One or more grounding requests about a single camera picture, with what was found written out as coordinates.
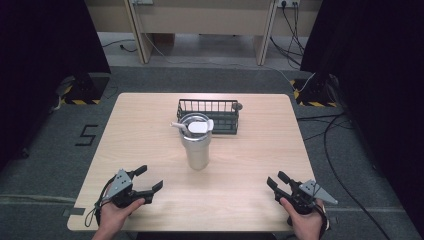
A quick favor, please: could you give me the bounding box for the long black floor cable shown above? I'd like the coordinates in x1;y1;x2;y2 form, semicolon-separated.
295;111;393;240

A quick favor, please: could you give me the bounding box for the black stand base striped tape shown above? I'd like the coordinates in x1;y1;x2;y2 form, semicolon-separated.
55;72;111;106
289;73;338;108

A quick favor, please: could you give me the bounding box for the black wire basket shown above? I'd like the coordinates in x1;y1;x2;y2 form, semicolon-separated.
176;98;244;136

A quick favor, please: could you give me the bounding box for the bundle of black cables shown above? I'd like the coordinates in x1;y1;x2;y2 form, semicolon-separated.
269;2;307;70

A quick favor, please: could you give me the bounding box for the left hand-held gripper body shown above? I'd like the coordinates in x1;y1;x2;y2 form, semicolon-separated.
103;168;145;209

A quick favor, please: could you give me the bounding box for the black strap on left gripper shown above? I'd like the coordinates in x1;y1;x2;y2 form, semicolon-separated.
84;175;116;228

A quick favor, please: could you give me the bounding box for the light wooden desk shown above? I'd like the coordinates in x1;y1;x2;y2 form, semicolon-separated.
84;0;323;67

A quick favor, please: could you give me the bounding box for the person's left hand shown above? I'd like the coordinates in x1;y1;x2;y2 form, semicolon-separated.
97;197;146;235

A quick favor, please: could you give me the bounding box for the steel tumbler with white lid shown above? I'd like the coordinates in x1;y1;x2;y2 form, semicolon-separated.
170;112;215;171

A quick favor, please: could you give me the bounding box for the black strap on right gripper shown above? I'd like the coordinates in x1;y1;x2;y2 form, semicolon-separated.
313;202;332;240

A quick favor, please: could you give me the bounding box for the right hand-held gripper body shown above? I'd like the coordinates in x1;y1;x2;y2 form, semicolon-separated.
282;179;339;216

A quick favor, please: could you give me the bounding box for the person's right hand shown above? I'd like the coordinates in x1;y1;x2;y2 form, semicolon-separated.
279;197;328;240

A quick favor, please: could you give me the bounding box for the white wall socket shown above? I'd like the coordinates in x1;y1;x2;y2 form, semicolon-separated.
277;0;301;9

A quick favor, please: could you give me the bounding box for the black strap on gripper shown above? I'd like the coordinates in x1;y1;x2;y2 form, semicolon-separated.
84;175;116;228
313;202;332;240

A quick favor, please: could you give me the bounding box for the black curtain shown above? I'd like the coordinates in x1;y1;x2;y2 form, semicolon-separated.
299;0;424;231
0;0;112;171

